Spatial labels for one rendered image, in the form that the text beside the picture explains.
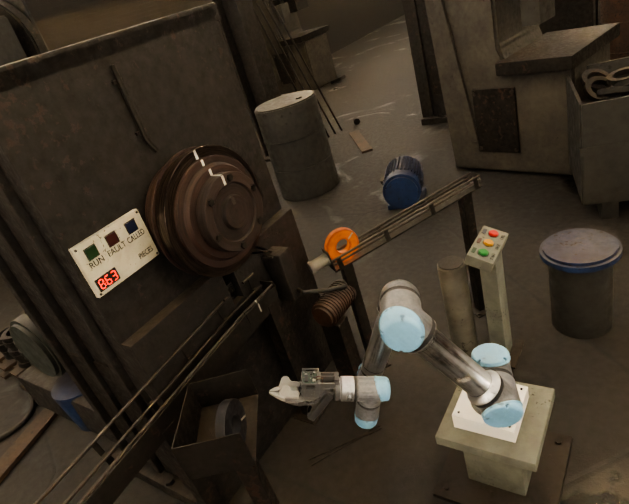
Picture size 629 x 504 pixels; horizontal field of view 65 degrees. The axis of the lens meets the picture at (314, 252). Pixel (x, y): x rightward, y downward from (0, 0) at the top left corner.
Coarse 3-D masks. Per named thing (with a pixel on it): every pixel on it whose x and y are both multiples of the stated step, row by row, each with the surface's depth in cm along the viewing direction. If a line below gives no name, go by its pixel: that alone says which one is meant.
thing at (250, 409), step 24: (192, 384) 161; (216, 384) 162; (240, 384) 162; (192, 408) 159; (216, 408) 164; (192, 432) 154; (192, 456) 140; (216, 456) 140; (240, 456) 141; (264, 480) 169
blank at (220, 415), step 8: (224, 400) 146; (232, 400) 146; (224, 408) 142; (232, 408) 145; (240, 408) 151; (216, 416) 141; (224, 416) 140; (232, 416) 145; (240, 416) 150; (216, 424) 140; (224, 424) 139; (232, 424) 150; (240, 424) 149; (216, 432) 139; (224, 432) 139; (232, 432) 148; (240, 432) 148
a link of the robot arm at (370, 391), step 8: (360, 376) 151; (368, 376) 151; (376, 376) 151; (384, 376) 152; (360, 384) 148; (368, 384) 148; (376, 384) 148; (384, 384) 148; (360, 392) 147; (368, 392) 148; (376, 392) 148; (384, 392) 148; (360, 400) 149; (368, 400) 149; (376, 400) 149; (384, 400) 149
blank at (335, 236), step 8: (336, 232) 212; (344, 232) 213; (352, 232) 215; (328, 240) 212; (336, 240) 213; (352, 240) 216; (328, 248) 213; (336, 256) 216; (344, 256) 218; (352, 256) 219
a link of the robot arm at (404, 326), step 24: (408, 288) 137; (384, 312) 132; (408, 312) 129; (384, 336) 131; (408, 336) 129; (432, 336) 142; (432, 360) 136; (456, 360) 136; (480, 384) 139; (504, 384) 142; (480, 408) 143; (504, 408) 139
